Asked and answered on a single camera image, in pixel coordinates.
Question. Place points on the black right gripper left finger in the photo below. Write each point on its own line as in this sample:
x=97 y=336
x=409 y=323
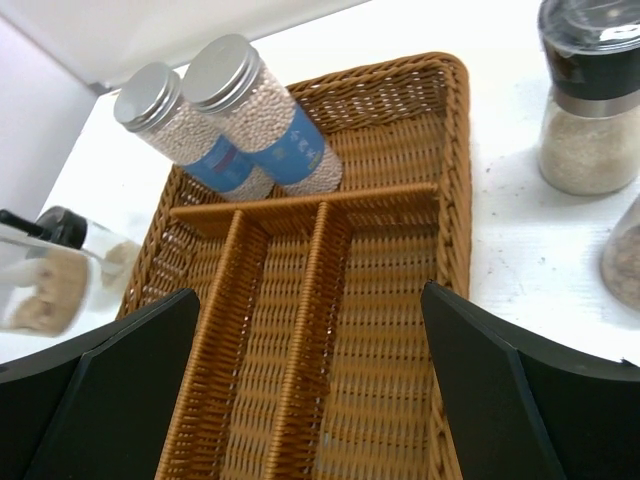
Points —
x=99 y=405

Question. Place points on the small black-cap glass jar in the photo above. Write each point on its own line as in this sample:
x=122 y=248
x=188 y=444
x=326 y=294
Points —
x=58 y=269

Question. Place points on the brown wicker divided basket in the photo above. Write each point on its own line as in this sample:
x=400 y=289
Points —
x=310 y=358

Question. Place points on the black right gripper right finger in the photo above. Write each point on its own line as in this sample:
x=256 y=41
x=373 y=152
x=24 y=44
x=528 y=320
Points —
x=521 y=406

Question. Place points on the black-top grinder jar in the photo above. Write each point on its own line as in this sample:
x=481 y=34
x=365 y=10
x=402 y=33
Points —
x=589 y=141

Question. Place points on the pink-lid spice jar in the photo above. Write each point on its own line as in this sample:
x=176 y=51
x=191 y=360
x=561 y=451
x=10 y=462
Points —
x=619 y=265

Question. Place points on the blue-label silver-cap bottle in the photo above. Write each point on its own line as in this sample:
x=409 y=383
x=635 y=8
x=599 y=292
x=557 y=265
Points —
x=151 y=106
x=229 y=82

